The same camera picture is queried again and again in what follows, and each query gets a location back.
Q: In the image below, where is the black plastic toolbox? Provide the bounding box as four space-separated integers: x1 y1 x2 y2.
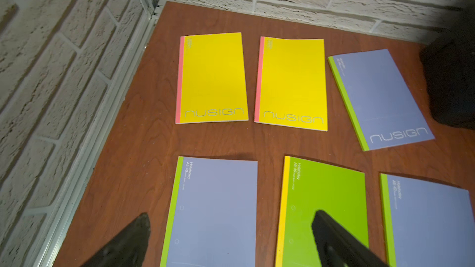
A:
419 1 475 130

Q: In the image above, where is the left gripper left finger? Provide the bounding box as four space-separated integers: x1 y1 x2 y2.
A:
82 213 151 267

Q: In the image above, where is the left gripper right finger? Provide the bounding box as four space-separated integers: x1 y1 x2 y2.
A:
312 210 387 267

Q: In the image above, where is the notebook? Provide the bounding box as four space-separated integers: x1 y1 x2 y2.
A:
175 32 249 124
275 156 369 267
160 156 258 267
328 49 434 152
254 37 328 131
380 174 475 267

